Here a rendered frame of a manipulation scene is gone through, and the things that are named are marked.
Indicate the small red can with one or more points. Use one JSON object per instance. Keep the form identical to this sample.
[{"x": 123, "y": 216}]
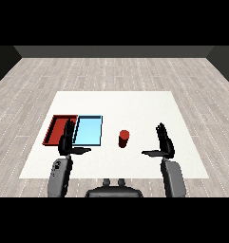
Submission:
[{"x": 123, "y": 139}]

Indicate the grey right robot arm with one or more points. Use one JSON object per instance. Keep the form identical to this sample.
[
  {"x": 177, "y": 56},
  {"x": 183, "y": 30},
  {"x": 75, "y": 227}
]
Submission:
[{"x": 173, "y": 178}]

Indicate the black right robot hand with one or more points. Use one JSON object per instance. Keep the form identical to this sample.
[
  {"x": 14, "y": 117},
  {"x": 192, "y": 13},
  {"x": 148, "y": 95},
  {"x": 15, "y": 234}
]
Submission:
[{"x": 166, "y": 146}]

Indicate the shallow red open box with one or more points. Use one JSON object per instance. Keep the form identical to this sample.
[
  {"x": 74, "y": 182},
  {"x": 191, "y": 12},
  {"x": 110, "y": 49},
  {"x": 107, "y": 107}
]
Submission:
[{"x": 57, "y": 129}]

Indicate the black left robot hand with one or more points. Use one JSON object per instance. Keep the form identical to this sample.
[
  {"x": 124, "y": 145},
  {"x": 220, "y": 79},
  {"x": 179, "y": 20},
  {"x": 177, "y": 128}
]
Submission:
[{"x": 66, "y": 143}]

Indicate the shallow light blue open box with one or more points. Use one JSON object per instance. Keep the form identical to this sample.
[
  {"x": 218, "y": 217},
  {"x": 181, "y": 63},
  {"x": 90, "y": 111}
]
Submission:
[{"x": 88, "y": 130}]

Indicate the dark grey robot body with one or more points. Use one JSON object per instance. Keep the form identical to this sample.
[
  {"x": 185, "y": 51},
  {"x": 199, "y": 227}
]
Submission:
[{"x": 114, "y": 191}]

